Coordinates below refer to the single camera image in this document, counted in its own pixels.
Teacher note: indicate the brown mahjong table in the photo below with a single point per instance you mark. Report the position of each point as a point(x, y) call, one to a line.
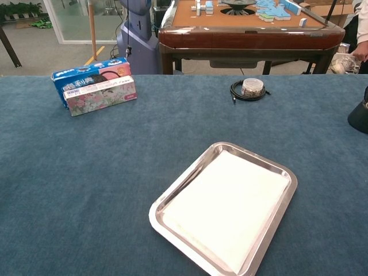
point(244, 40)

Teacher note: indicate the wooden pole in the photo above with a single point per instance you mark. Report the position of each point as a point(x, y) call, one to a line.
point(92, 28)

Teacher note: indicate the white floral carton box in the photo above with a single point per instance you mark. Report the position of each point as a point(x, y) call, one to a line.
point(100, 99)

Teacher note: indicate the green potted plants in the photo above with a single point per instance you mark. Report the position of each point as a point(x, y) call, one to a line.
point(20, 10)

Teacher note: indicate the shiny metal tray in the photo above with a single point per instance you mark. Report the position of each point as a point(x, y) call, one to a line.
point(250, 156)

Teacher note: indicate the thin black rod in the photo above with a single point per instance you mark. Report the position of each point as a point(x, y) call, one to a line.
point(330, 11)

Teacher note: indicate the white paper sheet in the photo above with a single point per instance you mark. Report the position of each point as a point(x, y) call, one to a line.
point(227, 210)

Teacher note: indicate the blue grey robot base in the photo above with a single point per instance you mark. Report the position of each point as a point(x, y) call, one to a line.
point(138, 43)

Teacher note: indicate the single white mahjong tile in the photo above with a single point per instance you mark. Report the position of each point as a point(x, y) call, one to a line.
point(303, 22)

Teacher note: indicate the blue mahjong tile pile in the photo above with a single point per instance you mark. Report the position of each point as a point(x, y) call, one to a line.
point(273, 11)

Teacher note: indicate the blue table cloth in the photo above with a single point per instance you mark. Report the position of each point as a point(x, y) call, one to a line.
point(115, 143)

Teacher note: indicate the black teapot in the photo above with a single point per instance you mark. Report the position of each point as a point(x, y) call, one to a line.
point(359, 118)

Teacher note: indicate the clear round plastic jar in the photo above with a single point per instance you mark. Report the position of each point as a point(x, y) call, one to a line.
point(253, 87)

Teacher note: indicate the brown cardboard box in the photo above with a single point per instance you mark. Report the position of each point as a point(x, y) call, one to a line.
point(325, 8)

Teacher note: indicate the black slanted table leg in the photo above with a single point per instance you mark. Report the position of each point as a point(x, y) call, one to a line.
point(10, 47)

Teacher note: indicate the small mahjong tile cluster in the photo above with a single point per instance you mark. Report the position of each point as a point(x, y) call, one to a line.
point(202, 7)

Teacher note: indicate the blue Oreo cookie box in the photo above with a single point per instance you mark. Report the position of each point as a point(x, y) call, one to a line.
point(77, 79)

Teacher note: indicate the green item on floor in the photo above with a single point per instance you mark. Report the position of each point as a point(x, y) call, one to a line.
point(41, 23)

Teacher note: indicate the black mahjong table console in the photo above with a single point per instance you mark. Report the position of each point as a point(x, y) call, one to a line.
point(238, 6)

